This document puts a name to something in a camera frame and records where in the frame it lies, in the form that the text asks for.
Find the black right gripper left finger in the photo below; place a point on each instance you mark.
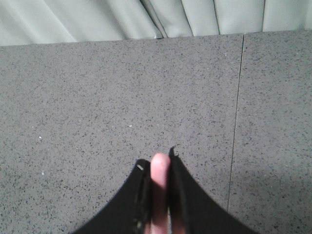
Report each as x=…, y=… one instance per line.
x=129, y=211

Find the pink chopstick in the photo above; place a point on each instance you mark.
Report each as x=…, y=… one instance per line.
x=162, y=206

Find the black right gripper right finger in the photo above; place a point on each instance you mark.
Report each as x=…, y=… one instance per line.
x=192, y=208

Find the grey-white curtain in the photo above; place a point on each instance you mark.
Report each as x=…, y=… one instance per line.
x=54, y=21

